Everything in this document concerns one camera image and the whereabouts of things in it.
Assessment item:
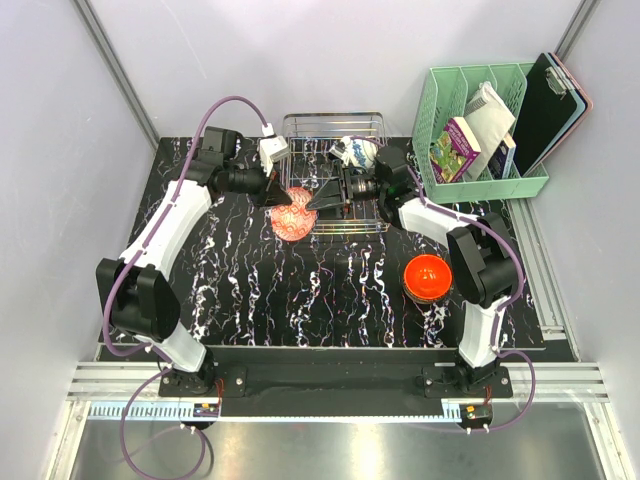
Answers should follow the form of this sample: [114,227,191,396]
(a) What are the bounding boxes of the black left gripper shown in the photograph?
[225,155,293,211]

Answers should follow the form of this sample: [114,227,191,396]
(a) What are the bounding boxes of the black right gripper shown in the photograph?
[305,160,386,223]

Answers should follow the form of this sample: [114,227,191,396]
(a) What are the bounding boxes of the blue white patterned bowl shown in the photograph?
[341,136,378,171]

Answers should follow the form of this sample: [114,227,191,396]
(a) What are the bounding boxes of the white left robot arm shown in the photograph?
[96,124,292,396]

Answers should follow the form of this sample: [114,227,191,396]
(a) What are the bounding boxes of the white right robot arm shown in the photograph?
[306,146,525,397]

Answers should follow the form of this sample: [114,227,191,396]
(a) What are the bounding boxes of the black marble pattern mat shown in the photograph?
[102,136,544,351]

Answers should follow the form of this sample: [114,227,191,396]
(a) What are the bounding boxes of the orange glossy bowl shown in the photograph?
[402,254,453,304]

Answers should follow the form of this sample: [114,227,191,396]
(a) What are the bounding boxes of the purple green book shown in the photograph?
[429,116,481,184]

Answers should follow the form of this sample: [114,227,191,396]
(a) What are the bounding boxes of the green plastic file organizer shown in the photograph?
[412,62,549,204]

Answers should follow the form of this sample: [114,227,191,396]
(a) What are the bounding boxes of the dark blue book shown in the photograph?
[488,133,516,180]

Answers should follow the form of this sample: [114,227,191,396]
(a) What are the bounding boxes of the white padded envelope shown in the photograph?
[464,81,516,181]

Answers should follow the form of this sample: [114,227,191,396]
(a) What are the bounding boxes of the black clipboard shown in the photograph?
[513,52,571,177]

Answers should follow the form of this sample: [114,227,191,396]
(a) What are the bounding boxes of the pink blue clipboards stack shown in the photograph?
[540,52,593,160]

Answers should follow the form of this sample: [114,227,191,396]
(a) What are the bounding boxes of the chrome wire dish rack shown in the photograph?
[280,111,388,236]

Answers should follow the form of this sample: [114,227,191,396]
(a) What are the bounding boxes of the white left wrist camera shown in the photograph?
[258,136,290,176]

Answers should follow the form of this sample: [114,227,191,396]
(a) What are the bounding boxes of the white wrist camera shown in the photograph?
[258,136,290,176]
[329,141,350,165]

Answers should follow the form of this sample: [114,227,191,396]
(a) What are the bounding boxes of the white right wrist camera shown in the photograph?
[329,141,350,165]

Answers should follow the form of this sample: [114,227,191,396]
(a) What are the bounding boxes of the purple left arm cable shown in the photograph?
[99,94,274,479]

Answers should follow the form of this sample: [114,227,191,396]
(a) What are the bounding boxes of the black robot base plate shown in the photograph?
[159,346,513,420]

